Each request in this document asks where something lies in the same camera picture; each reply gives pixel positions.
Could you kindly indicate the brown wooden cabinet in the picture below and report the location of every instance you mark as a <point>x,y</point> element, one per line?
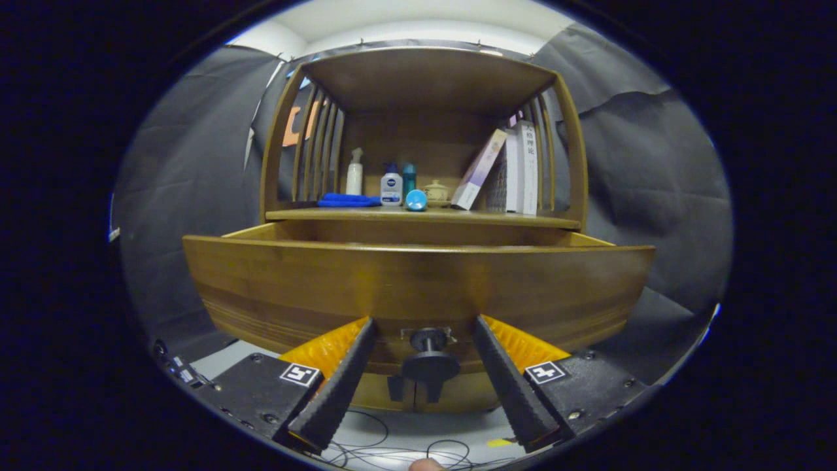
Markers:
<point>425,78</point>

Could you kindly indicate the white blue-capped lotion bottle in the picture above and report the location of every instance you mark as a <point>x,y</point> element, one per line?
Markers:
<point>391,190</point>

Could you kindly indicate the teal bottle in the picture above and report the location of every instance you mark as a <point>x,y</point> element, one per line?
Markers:
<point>409,176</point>

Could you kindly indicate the brown wooden drawer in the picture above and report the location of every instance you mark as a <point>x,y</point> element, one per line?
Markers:
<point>418,281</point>

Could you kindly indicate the beige lidded teacup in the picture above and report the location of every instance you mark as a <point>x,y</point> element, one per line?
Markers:
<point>437,193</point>

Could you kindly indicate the purple cover book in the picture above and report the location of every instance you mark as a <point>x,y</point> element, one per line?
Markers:
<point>479,169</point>

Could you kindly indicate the wooden cabinet door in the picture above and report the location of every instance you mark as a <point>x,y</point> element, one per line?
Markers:
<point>376,396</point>
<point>464,396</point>

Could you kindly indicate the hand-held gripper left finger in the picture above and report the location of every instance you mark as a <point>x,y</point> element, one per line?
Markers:
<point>340,386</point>

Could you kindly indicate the white pump bottle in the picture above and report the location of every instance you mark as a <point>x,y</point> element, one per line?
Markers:
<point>354,180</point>

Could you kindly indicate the blue folded cloth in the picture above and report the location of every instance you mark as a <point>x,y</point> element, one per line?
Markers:
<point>346,200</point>

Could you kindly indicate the wooden countertop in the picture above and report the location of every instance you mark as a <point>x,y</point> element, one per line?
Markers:
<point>490,214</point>

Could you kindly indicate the patterned cover book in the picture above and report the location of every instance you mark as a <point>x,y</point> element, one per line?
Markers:
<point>512,176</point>

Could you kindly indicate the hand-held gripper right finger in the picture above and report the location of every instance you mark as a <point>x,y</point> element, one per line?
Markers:
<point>507,386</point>

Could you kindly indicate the blue and white tube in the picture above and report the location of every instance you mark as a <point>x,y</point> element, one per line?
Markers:
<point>416,200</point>

